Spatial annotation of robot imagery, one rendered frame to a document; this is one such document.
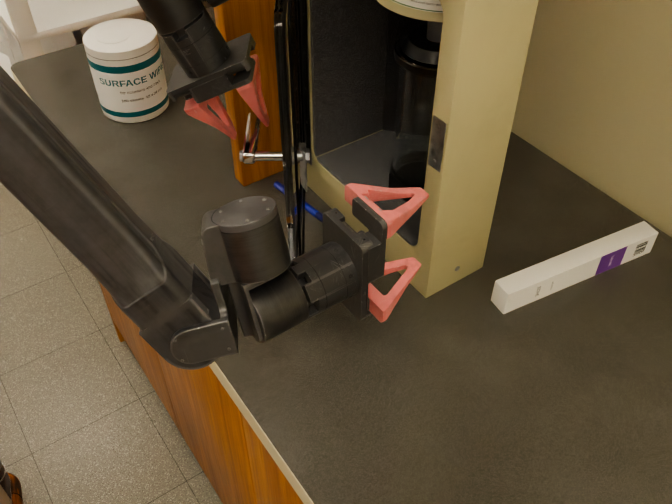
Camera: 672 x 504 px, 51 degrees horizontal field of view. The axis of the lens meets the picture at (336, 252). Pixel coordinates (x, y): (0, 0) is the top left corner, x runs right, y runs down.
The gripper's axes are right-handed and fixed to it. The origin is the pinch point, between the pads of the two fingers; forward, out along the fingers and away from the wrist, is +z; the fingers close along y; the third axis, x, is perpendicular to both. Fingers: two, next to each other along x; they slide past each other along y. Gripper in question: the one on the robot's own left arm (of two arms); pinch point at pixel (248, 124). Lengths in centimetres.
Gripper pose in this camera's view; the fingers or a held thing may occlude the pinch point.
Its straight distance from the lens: 86.2
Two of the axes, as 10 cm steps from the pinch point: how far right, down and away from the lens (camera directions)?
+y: -9.1, 2.9, 2.9
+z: 4.1, 6.6, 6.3
